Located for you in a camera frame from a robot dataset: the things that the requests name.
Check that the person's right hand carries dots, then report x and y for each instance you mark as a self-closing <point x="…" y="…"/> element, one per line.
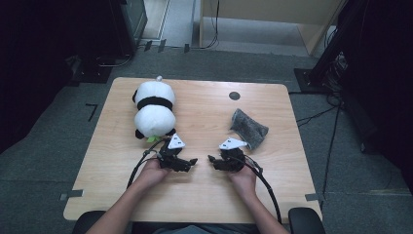
<point x="243" y="182"/>

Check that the black angled floor tape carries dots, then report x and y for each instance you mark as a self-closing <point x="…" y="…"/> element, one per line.
<point x="94" y="110"/>

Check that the grey cloth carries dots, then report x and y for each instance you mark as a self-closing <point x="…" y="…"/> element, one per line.
<point x="248" y="130"/>

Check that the black metal stand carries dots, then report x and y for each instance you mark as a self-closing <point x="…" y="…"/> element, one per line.
<point x="321" y="71"/>

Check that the black monitor cabinet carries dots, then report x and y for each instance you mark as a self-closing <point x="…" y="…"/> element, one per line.
<point x="130" y="26"/>

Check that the black chair armrest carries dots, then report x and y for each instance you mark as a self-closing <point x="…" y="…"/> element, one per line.
<point x="307" y="221"/>
<point x="86" y="223"/>

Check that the black floor base plate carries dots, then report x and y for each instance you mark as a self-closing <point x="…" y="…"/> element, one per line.
<point x="92" y="73"/>

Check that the grey floor tape strip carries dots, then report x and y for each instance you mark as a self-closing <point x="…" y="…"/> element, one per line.
<point x="71" y="195"/>
<point x="314" y="197"/>

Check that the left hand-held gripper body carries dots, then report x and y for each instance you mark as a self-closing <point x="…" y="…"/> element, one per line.
<point x="170" y="156"/>

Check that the person's left hand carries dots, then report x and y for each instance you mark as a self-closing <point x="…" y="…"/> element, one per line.
<point x="152" y="175"/>

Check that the person's lap clothing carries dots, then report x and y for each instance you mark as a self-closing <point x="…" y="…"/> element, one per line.
<point x="198" y="229"/>

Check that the panda plush toy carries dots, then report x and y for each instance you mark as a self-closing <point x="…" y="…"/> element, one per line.
<point x="154" y="110"/>

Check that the dark round table grommet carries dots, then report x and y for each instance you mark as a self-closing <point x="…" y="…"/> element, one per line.
<point x="234" y="96"/>

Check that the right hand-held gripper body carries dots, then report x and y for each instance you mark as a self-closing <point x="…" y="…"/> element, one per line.
<point x="233" y="159"/>

